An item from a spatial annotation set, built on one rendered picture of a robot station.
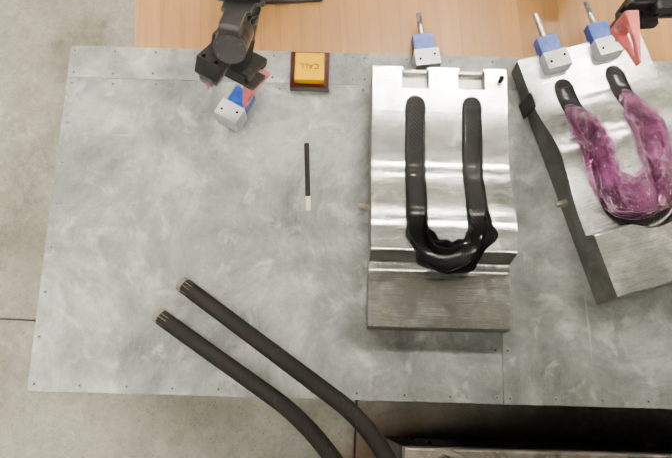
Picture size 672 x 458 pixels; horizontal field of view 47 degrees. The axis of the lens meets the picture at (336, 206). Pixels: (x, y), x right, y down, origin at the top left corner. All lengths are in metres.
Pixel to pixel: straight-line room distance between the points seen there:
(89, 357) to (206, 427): 0.82
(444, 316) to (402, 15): 0.65
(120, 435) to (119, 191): 0.95
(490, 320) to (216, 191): 0.58
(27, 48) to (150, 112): 1.14
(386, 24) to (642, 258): 0.69
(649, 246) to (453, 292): 0.36
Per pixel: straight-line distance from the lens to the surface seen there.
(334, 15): 1.67
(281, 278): 1.48
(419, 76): 1.54
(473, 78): 1.55
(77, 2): 2.73
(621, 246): 1.47
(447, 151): 1.47
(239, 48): 1.27
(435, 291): 1.42
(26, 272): 2.46
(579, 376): 1.53
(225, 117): 1.52
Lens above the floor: 2.25
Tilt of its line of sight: 75 degrees down
